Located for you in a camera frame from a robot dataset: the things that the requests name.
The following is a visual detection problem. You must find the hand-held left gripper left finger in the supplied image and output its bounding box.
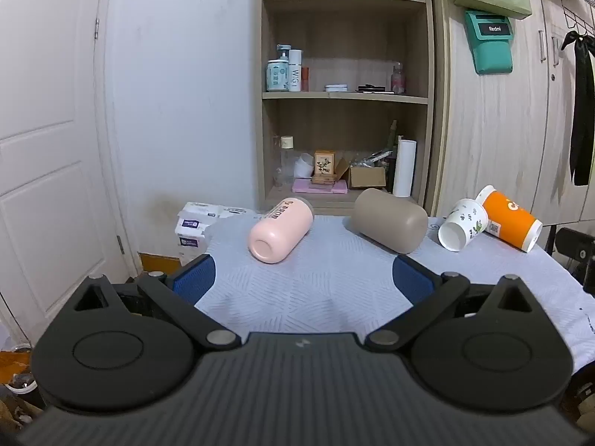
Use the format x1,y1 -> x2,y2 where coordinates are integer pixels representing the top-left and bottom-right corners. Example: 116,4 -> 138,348
70,255 -> 241,350

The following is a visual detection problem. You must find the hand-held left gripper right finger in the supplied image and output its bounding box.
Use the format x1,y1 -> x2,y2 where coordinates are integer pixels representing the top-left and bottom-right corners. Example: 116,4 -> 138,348
364,255 -> 535,352

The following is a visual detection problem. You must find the taupe cup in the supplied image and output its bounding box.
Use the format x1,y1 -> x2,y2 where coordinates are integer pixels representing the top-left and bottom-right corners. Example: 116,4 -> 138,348
350,188 -> 429,255

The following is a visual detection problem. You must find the white printed paper cup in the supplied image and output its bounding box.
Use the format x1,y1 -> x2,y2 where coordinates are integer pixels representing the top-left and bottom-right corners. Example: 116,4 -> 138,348
438,198 -> 490,252

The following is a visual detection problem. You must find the pink cup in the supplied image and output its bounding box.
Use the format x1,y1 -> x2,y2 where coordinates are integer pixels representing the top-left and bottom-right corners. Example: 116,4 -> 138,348
248,196 -> 315,265

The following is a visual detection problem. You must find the orange paper cup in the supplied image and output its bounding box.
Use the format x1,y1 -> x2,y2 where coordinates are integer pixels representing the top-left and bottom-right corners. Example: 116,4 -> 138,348
475,185 -> 543,253

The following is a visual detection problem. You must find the yellow cardboard box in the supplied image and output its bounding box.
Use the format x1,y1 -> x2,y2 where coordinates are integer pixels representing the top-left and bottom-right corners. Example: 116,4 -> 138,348
138,252 -> 183,277

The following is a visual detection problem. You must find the white tissue pack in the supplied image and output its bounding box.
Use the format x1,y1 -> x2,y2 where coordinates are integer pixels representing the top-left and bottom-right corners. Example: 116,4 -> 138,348
175,201 -> 221,266
218,204 -> 262,220

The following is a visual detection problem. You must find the pale blue textured tablecloth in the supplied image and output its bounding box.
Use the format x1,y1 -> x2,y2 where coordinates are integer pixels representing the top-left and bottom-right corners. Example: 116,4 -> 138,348
194,214 -> 595,375

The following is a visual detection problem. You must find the open cardboard box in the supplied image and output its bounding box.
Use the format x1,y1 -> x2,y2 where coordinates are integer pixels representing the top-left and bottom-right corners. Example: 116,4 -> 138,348
335,157 -> 387,190

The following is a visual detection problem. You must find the white paper roll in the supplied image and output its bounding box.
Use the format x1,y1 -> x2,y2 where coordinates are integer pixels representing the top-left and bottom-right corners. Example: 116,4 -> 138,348
393,138 -> 418,198

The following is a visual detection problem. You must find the silver packet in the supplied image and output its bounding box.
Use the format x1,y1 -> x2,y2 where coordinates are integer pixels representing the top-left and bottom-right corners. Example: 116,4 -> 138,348
350,148 -> 394,168

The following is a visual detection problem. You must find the pink flat box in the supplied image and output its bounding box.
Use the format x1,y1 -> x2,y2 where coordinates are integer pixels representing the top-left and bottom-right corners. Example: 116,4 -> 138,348
292,178 -> 349,195

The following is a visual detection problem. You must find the clear bottle cream cap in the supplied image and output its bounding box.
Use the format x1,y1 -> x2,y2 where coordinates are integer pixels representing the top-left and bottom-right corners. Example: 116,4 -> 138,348
278,135 -> 297,188

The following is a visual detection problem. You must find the black equipment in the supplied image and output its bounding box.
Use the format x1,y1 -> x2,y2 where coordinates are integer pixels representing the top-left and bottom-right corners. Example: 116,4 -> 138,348
554,227 -> 595,295

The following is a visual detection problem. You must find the wooden shelf unit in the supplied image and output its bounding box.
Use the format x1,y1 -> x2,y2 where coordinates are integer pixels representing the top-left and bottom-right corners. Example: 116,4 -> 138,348
255,0 -> 437,217

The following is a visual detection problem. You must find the light wooden wardrobe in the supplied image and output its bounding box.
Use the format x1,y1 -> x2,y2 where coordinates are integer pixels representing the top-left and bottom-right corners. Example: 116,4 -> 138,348
430,0 -> 595,226

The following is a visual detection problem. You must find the white panel door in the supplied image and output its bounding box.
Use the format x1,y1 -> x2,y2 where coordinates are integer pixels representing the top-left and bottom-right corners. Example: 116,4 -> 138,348
0,0 -> 140,349

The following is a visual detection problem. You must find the white bowl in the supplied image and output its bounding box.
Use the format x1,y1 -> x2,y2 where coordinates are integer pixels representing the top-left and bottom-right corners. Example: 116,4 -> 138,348
6,371 -> 39,393

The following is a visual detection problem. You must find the teal pump bottle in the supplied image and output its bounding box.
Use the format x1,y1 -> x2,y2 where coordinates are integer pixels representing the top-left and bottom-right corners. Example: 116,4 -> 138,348
266,45 -> 292,93

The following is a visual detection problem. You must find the white tall bottle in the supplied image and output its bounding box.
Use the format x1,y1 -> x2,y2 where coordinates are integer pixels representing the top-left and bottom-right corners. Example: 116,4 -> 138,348
287,49 -> 303,93

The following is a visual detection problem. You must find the black ribbon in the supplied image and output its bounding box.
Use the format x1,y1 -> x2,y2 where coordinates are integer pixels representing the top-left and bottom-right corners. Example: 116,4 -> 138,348
560,30 -> 595,187

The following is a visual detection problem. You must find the teal Redmi box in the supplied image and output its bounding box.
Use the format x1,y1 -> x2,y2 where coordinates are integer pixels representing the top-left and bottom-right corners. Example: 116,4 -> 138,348
464,10 -> 515,75

